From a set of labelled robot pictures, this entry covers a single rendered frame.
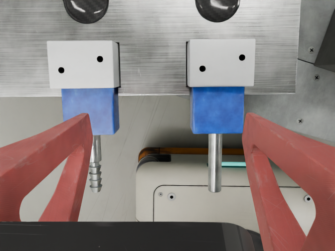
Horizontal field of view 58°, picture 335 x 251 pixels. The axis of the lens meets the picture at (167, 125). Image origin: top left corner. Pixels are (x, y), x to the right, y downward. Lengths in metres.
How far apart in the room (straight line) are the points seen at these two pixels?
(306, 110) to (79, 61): 0.23
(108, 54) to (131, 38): 0.03
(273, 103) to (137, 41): 0.16
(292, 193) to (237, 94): 0.74
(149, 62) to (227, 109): 0.08
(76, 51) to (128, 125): 0.91
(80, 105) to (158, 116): 0.88
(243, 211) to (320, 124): 0.63
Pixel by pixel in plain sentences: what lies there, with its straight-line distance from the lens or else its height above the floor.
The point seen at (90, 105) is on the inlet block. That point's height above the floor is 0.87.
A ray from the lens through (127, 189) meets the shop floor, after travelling 1.21.
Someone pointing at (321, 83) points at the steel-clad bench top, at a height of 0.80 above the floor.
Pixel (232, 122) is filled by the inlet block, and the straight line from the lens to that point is 0.26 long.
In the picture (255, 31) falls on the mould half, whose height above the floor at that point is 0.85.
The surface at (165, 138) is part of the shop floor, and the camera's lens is 1.14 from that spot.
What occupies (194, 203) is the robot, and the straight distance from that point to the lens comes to 0.92.
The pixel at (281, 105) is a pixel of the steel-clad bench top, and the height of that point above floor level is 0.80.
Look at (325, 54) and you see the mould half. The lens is 0.34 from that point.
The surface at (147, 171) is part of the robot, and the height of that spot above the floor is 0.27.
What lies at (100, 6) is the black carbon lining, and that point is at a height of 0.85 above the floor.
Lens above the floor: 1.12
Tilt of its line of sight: 80 degrees down
